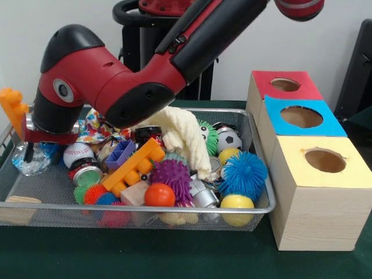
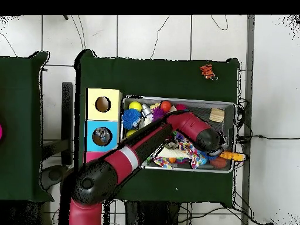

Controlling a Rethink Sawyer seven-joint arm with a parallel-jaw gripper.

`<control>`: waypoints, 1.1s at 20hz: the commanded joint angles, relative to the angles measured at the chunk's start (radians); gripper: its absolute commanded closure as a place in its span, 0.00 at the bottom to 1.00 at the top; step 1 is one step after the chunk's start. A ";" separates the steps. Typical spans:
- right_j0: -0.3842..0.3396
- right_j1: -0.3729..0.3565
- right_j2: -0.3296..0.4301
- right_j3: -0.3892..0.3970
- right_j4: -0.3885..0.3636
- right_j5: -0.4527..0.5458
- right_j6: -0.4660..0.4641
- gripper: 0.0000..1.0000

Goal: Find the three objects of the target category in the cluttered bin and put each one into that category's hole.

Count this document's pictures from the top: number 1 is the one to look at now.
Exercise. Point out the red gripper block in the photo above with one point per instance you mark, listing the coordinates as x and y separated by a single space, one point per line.
49 138

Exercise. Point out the clear plastic packet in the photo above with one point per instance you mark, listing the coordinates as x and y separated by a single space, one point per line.
35 164

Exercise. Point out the orange toy building block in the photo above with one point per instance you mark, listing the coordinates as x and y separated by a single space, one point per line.
133 168
13 107

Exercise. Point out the colourful patterned cloth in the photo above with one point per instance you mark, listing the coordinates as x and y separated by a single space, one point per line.
96 131

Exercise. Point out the cream knitted cloth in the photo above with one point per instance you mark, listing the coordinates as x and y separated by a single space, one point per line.
180 131

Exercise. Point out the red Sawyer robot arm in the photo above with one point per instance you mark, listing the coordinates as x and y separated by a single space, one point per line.
116 81

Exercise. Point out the shallow clear mesh bin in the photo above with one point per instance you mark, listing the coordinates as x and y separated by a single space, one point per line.
192 220

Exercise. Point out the wooden box with three holes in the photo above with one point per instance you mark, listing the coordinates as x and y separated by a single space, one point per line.
314 215

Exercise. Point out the white baseball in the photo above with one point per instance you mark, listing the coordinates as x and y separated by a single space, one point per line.
78 154

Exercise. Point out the flat wooden block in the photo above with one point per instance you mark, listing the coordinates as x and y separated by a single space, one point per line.
20 212

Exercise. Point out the dark metal can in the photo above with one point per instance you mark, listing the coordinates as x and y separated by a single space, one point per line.
87 174

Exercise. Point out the purple toy building block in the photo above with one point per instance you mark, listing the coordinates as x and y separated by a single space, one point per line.
120 154

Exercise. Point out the orange ball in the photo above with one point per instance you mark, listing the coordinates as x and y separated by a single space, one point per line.
160 195

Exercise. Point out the purple spiky ball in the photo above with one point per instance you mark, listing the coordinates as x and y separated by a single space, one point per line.
172 179

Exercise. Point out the dark green table cloth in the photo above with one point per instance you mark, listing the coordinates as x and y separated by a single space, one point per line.
174 256

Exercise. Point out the small soccer ball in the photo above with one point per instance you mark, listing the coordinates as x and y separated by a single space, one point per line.
229 139

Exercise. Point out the yellow ball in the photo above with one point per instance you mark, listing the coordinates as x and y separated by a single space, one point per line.
238 203

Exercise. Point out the large blue spiky ball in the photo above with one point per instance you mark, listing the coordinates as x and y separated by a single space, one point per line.
244 174

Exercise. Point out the black chair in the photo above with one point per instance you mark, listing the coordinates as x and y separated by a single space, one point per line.
357 75

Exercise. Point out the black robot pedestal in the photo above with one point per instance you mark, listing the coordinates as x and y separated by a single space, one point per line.
203 87

